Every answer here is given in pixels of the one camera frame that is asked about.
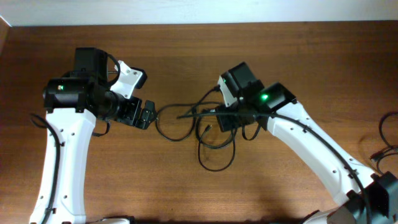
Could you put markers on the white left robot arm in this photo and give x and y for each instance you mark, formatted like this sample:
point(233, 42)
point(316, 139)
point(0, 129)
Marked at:
point(73, 106)

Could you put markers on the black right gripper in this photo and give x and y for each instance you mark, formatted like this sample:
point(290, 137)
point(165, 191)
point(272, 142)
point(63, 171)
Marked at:
point(224, 118)

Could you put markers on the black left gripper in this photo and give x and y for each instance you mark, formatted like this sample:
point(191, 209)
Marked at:
point(132, 118)

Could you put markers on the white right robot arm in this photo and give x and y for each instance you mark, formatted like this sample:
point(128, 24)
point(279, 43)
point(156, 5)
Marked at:
point(361, 195)

